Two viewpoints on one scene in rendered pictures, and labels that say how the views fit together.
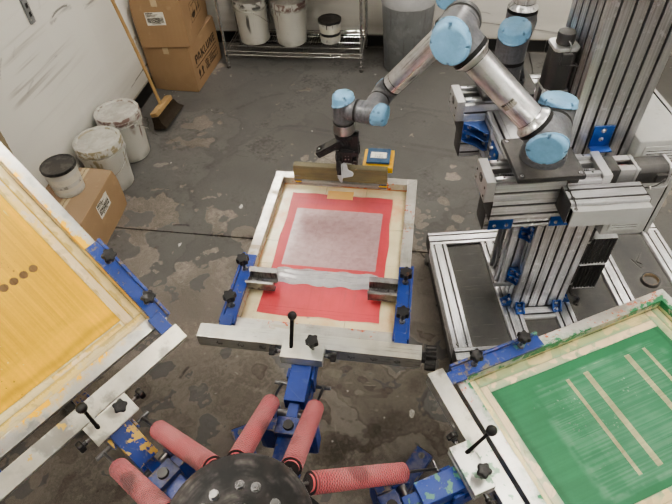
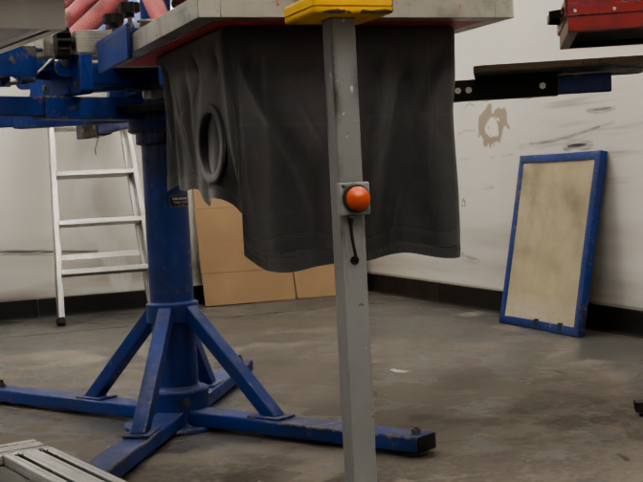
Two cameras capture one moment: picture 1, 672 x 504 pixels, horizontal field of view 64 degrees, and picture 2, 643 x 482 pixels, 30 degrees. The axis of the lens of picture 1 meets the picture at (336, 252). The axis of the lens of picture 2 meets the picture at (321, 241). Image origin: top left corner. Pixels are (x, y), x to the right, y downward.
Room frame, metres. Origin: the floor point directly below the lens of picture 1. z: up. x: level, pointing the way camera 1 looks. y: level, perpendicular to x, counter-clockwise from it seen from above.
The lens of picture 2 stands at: (3.42, -1.24, 0.68)
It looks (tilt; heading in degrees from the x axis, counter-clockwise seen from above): 3 degrees down; 148
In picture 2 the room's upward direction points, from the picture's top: 3 degrees counter-clockwise
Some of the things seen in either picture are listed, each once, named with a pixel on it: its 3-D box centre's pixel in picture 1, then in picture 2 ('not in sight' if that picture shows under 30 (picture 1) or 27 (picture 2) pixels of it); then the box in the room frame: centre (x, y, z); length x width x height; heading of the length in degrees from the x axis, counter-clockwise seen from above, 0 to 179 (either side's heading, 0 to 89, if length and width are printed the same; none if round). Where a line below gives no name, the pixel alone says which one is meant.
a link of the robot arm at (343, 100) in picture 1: (344, 107); not in sight; (1.60, -0.06, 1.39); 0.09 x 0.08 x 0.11; 65
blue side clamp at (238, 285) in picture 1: (240, 291); not in sight; (1.17, 0.34, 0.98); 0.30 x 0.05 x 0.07; 169
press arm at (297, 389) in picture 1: (300, 377); not in sight; (0.80, 0.13, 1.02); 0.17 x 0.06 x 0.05; 169
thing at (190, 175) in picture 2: not in sight; (210, 129); (1.37, -0.17, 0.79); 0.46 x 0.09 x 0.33; 169
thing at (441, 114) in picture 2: not in sight; (347, 147); (1.64, -0.04, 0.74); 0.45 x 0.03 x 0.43; 79
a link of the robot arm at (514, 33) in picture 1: (513, 39); not in sight; (1.95, -0.72, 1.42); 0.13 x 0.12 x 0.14; 154
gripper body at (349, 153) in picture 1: (346, 146); not in sight; (1.60, -0.06, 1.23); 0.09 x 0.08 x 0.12; 79
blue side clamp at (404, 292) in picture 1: (403, 306); (122, 49); (1.06, -0.21, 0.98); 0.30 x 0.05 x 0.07; 169
